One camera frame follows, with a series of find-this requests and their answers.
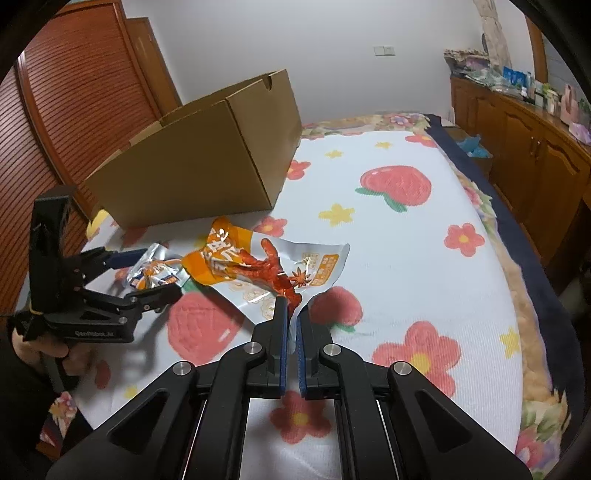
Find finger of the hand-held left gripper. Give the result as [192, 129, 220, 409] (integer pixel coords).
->
[69, 247, 153, 287]
[85, 282, 182, 319]

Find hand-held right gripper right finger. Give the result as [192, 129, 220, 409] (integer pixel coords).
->
[293, 302, 532, 480]

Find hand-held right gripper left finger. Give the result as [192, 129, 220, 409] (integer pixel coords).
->
[46, 295, 289, 480]

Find small silver orange snack packet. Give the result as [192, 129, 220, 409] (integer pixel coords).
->
[124, 243, 190, 294]

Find orange and silver snack packet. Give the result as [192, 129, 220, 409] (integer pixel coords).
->
[182, 216, 350, 326]

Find brown cardboard box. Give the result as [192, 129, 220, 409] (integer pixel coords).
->
[83, 69, 303, 229]

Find person's left forearm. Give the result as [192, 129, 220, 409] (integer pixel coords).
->
[0, 351, 63, 462]

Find person's left hand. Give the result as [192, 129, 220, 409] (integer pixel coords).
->
[11, 330, 93, 378]

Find white floral blanket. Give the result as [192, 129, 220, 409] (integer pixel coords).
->
[11, 124, 529, 480]

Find wooden slatted wardrobe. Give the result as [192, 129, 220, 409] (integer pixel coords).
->
[0, 0, 183, 319]

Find blue bag beside bed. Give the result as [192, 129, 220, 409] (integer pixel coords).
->
[457, 135, 492, 160]

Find long wooden cabinet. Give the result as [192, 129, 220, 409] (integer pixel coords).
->
[450, 76, 591, 278]

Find patterned fabric bag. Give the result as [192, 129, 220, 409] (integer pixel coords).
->
[444, 48, 492, 81]

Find blue and white box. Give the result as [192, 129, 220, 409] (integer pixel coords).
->
[502, 67, 532, 90]

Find group of small bottles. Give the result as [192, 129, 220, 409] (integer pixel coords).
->
[526, 78, 561, 112]

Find pink container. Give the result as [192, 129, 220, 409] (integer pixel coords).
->
[558, 84, 583, 125]

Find beige patterned curtain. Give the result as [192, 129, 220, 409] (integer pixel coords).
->
[475, 0, 509, 68]

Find grey window blind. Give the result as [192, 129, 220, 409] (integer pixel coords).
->
[545, 41, 591, 102]

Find wooden window frame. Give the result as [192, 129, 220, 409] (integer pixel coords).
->
[526, 18, 548, 86]

